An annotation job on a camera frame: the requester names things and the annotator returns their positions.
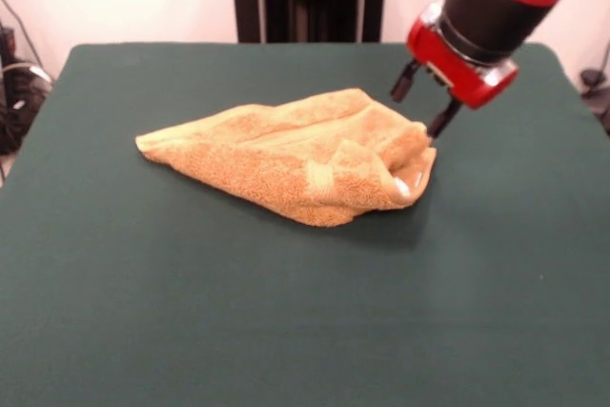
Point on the tan terry towel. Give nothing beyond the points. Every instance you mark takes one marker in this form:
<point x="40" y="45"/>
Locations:
<point x="267" y="164"/>

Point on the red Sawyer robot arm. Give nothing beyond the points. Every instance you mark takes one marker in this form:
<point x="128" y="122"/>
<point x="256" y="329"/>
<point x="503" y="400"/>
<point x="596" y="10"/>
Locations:
<point x="495" y="2"/>

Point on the black stand base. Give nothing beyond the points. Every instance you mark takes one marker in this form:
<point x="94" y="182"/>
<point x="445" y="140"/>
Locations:
<point x="595" y="92"/>

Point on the dark green table cloth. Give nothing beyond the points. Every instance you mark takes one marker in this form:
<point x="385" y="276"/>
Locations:
<point x="190" y="307"/>

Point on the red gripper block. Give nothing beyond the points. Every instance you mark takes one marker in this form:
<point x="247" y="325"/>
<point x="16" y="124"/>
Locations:
<point x="429" y="52"/>

